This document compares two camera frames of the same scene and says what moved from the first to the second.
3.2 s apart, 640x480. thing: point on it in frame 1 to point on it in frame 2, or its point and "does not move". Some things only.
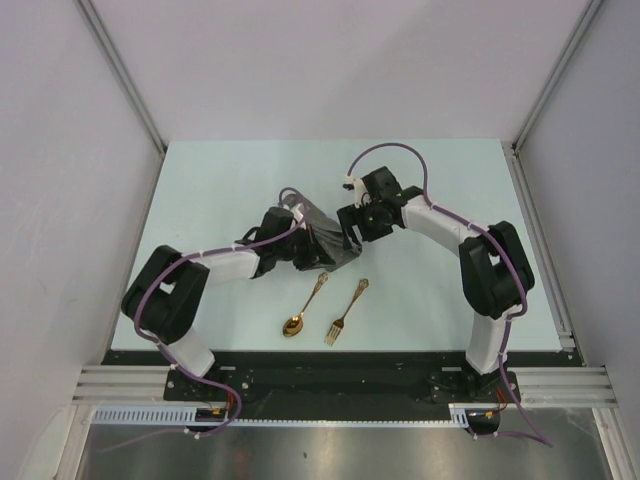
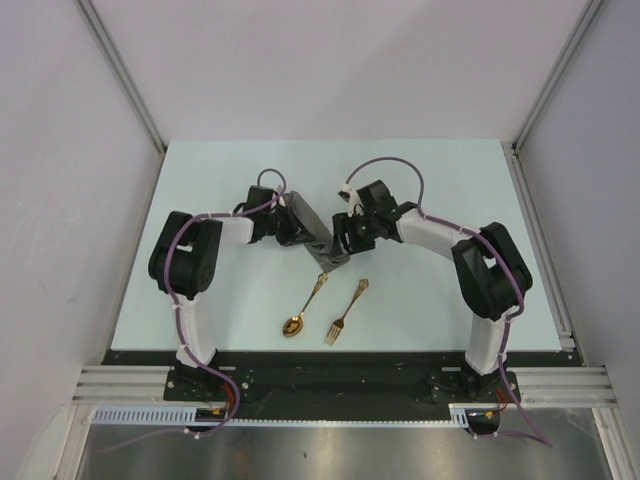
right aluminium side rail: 567,339 does not move
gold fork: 338,324 does not move
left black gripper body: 297,247 to 281,225
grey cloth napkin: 327,233 does not move
